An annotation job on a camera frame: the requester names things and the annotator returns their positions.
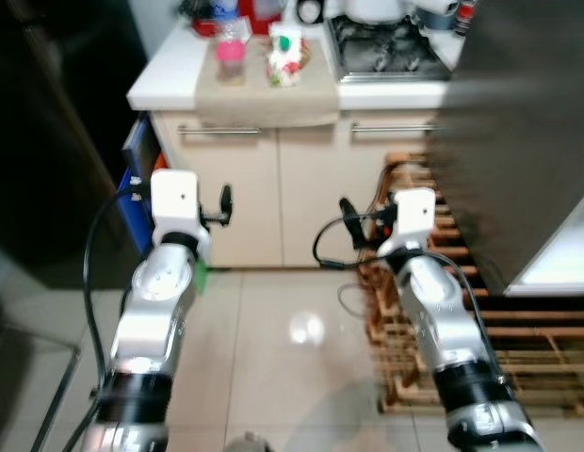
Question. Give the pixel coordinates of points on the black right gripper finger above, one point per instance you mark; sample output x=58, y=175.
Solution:
x=350, y=221

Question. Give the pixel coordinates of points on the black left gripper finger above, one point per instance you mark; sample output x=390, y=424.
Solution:
x=226, y=203

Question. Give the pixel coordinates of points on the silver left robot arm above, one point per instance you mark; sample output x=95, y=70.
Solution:
x=155, y=311

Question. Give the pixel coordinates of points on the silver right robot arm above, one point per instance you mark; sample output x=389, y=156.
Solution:
x=443, y=320

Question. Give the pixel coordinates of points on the grey fridge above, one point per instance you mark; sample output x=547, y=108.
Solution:
x=518, y=122

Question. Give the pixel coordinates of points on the white fridge door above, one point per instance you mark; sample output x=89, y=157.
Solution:
x=560, y=254

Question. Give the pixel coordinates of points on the beige kitchen cabinet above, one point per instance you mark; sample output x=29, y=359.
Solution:
x=245, y=188

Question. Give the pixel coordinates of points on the green flat board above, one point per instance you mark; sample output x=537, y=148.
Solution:
x=202, y=275

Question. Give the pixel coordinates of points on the beige burlap cloth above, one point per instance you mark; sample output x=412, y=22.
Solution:
x=264, y=104

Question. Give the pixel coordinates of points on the steel gas stove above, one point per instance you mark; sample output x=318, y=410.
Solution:
x=381, y=56

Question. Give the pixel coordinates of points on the blue cap bottle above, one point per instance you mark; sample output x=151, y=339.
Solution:
x=223, y=8

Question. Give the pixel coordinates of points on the red container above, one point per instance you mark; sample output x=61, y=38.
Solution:
x=262, y=8

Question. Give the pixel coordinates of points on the wooden pallet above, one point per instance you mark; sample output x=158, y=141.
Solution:
x=537, y=348

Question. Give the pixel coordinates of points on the black jug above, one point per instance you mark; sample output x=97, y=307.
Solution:
x=309, y=9

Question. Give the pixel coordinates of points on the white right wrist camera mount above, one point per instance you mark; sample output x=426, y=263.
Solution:
x=414, y=217

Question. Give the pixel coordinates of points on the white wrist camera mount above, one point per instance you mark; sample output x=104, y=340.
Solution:
x=414, y=217
x=174, y=198

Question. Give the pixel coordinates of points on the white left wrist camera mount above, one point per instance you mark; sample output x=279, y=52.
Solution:
x=174, y=198

